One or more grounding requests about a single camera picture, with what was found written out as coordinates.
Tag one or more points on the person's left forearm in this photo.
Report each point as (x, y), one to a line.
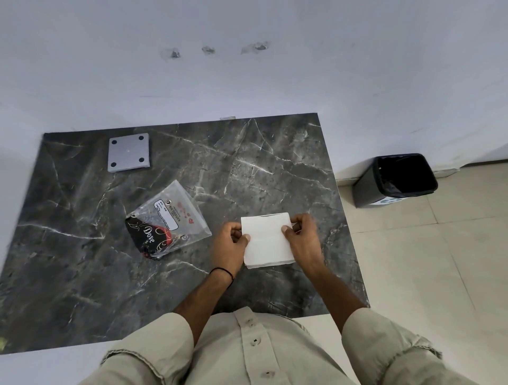
(206, 298)

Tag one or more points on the grey square metal plate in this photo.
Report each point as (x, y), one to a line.
(129, 152)

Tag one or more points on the clear plastic bag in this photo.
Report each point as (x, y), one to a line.
(171, 217)

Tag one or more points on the person's right forearm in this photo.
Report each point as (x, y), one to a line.
(332, 290)

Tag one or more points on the person's right thumb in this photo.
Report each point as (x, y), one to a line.
(286, 232)

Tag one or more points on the person's right hand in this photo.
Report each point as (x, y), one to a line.
(302, 241)

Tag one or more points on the person's left thumb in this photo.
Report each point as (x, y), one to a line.
(242, 241)

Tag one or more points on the black waste bin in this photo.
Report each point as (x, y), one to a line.
(393, 180)

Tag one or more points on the black bin liner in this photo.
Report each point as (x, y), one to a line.
(405, 174)

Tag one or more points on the beige button shirt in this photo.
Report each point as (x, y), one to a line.
(270, 353)

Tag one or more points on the person's left hand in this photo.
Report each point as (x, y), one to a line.
(225, 250)

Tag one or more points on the black wrist band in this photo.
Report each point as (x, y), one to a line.
(223, 273)

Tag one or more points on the black and red pouch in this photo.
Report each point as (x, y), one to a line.
(149, 238)

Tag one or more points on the white tissue paper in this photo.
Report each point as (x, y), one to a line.
(266, 240)

